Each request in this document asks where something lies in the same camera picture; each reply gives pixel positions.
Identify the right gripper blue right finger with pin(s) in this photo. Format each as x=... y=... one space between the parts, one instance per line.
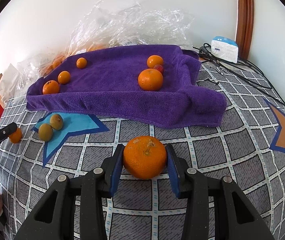
x=173 y=166

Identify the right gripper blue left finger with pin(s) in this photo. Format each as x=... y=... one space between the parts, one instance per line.
x=117 y=164

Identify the oval orange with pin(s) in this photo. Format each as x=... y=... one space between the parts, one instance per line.
x=144 y=157

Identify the green kiwi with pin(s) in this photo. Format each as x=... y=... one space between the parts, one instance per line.
x=56 y=122
x=45 y=132

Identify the large orange with stem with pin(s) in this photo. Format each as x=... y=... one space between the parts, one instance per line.
x=51 y=87

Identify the small orange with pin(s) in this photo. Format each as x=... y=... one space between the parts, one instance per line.
x=81 y=63
x=64 y=77

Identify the small red tomato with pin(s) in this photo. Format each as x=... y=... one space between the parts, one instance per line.
x=160 y=68

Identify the small orange front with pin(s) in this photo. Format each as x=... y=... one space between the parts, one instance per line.
x=81 y=63

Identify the white plastic bag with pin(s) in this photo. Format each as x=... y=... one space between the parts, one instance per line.
x=8 y=83

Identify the clear bag left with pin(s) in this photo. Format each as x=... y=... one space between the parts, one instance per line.
x=37 y=66

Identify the grey checked tablecloth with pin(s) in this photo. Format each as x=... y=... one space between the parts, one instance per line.
x=248 y=146

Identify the purple towel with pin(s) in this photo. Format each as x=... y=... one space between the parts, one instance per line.
x=108 y=86

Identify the blue white box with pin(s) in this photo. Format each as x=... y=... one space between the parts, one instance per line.
x=224 y=48

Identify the clear bag of oranges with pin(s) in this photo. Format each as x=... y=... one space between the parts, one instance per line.
x=112 y=23

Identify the brown wooden door frame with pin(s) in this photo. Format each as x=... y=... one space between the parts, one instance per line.
x=245 y=25

